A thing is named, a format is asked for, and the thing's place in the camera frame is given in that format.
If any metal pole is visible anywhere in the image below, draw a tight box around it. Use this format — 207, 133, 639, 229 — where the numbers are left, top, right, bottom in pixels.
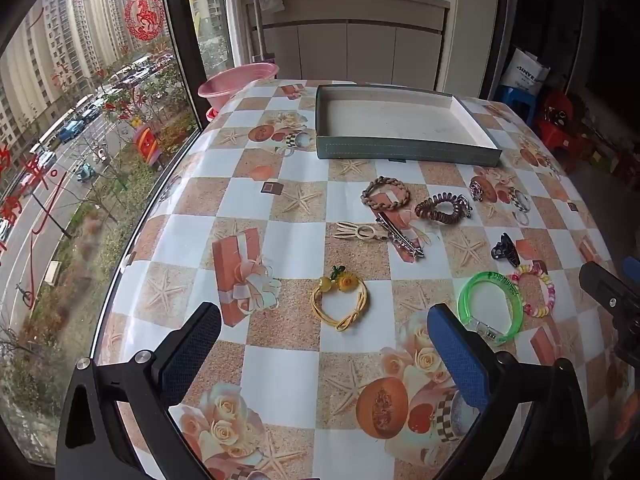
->
250, 0, 267, 63

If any checked printed tablecloth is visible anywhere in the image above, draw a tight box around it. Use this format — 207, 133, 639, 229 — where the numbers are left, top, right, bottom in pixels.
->
95, 79, 640, 480

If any red horse window decal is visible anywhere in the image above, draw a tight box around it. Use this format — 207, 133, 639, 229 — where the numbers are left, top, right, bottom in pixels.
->
123, 0, 166, 41

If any white cabinet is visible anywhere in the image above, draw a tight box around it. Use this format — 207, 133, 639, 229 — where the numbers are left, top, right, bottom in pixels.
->
245, 0, 451, 98

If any silver metal hair clip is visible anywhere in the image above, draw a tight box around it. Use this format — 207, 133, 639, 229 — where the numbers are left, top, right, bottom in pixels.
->
376, 211, 426, 262

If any yellow flower hair tie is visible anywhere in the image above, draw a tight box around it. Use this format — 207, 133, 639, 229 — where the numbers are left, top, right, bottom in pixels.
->
310, 266, 369, 332

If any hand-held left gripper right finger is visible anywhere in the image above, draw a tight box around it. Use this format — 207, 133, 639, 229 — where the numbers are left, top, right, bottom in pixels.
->
426, 303, 593, 480

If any pastel spiral hair tie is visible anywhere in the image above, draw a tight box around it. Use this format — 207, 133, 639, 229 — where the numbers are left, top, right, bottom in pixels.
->
509, 263, 557, 319

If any blue plastic stool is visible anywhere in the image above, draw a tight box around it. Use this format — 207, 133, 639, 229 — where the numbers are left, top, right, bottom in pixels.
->
492, 85, 540, 126

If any green plastic bangle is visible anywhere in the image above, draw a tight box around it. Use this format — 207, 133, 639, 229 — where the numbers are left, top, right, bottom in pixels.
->
457, 270, 524, 345

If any white shopping bag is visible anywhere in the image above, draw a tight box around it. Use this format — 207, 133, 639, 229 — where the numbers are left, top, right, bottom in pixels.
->
500, 47, 551, 97

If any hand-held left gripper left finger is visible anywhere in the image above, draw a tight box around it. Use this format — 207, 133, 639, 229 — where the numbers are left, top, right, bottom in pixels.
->
55, 301, 223, 480

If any cream hair clip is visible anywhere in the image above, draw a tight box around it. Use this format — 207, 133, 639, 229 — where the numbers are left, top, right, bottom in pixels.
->
335, 221, 391, 242

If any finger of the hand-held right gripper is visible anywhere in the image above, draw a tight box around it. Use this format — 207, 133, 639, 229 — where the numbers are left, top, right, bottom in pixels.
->
579, 261, 640, 331

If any black claw hair clip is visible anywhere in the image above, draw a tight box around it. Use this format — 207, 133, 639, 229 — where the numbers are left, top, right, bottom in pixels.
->
490, 232, 516, 264

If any grey cardboard tray box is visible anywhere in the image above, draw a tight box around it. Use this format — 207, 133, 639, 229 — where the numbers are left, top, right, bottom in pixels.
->
315, 84, 502, 168

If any red plastic stool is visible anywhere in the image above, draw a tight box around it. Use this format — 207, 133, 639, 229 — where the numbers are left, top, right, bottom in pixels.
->
537, 91, 596, 161

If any pink plastic basin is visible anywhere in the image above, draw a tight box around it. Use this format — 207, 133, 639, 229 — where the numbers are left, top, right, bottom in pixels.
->
197, 62, 280, 111

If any brown spiral hair tie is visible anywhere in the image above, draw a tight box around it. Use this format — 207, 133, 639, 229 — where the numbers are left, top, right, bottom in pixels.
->
414, 192, 471, 227

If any orange lantern window decal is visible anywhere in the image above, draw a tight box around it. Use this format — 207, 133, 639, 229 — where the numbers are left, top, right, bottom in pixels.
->
132, 125, 162, 166

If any brown braided hair tie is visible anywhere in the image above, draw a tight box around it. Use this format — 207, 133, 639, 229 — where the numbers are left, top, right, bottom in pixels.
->
361, 176, 411, 212

